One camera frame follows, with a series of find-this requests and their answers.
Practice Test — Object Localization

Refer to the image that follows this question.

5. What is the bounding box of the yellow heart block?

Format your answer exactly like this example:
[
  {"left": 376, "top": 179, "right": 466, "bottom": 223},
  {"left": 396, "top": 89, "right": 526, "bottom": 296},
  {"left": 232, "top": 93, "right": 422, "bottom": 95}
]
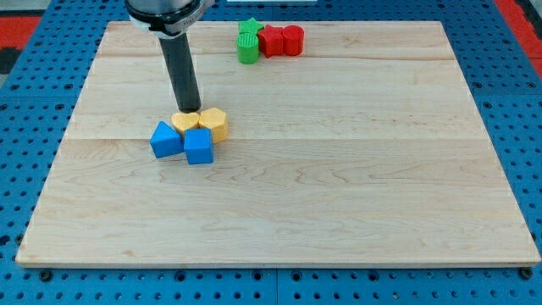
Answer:
[{"left": 171, "top": 112, "right": 200, "bottom": 136}]

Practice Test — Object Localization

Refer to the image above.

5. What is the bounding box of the red star block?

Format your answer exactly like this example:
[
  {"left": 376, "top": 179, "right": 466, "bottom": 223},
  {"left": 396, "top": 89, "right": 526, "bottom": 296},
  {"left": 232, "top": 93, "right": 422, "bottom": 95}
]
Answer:
[{"left": 257, "top": 25, "right": 283, "bottom": 58}]

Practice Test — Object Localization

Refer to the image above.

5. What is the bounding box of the blue cube block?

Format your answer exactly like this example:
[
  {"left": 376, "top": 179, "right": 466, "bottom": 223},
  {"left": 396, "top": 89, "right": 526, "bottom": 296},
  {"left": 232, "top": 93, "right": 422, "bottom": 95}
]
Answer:
[{"left": 184, "top": 128, "right": 214, "bottom": 164}]

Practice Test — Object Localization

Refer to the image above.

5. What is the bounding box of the red cylinder block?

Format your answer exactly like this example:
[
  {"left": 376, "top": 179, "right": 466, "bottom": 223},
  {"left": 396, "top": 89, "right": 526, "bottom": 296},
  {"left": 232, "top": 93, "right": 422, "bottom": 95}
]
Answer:
[{"left": 282, "top": 25, "right": 305, "bottom": 56}]

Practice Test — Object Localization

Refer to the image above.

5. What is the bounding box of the green star block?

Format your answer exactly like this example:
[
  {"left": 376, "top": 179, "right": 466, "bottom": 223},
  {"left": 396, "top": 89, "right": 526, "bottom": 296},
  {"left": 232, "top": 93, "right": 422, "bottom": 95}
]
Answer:
[{"left": 238, "top": 18, "right": 264, "bottom": 35}]

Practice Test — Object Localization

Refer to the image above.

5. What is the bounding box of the green cylinder block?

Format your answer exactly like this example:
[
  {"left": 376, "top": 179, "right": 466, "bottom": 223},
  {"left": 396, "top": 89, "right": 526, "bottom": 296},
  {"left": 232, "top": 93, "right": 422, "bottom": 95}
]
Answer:
[{"left": 236, "top": 33, "right": 259, "bottom": 64}]

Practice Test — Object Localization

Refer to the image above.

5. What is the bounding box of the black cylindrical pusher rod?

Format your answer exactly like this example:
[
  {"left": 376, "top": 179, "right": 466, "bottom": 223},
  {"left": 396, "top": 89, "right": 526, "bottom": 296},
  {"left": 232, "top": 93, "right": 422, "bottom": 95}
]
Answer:
[{"left": 159, "top": 34, "right": 202, "bottom": 113}]

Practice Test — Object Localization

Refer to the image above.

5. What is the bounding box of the light wooden board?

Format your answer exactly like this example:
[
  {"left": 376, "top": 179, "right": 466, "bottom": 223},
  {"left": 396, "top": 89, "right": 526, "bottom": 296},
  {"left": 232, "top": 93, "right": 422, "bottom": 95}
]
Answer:
[{"left": 16, "top": 21, "right": 540, "bottom": 269}]

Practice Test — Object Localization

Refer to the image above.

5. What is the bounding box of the blue triangle block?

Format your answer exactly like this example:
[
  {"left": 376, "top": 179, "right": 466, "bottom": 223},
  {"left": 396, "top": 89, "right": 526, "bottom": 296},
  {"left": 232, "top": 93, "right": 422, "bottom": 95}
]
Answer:
[{"left": 149, "top": 121, "right": 184, "bottom": 158}]

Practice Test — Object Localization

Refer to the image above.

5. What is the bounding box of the yellow hexagon block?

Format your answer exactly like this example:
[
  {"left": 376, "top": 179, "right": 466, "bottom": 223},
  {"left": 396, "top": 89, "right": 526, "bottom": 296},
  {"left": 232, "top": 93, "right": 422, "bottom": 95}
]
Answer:
[{"left": 198, "top": 108, "right": 229, "bottom": 144}]

